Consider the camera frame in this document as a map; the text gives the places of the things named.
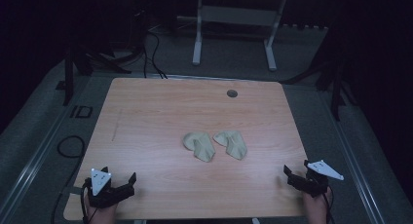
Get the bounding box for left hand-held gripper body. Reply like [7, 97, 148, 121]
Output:
[84, 168, 136, 209]

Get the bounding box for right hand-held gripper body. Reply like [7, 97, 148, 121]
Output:
[286, 159, 345, 199]

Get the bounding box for beige sock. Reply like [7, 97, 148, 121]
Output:
[182, 131, 217, 164]
[212, 130, 248, 161]

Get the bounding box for person's left hand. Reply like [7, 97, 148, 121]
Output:
[87, 204, 118, 224]

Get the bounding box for person's right hand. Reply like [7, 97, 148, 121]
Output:
[303, 188, 333, 224]

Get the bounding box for black tripod stand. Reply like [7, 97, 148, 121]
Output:
[55, 43, 144, 107]
[280, 22, 358, 122]

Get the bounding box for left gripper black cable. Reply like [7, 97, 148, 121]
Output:
[80, 180, 99, 224]

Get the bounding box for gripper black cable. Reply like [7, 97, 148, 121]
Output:
[80, 180, 99, 224]
[322, 184, 336, 224]

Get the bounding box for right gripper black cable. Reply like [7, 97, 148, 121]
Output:
[322, 184, 336, 224]

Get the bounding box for black floor cable loop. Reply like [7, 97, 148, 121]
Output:
[50, 134, 87, 224]

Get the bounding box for black hanging cables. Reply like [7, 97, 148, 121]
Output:
[142, 28, 169, 80]

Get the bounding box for white metal desk frame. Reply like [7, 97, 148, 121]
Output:
[191, 0, 288, 72]

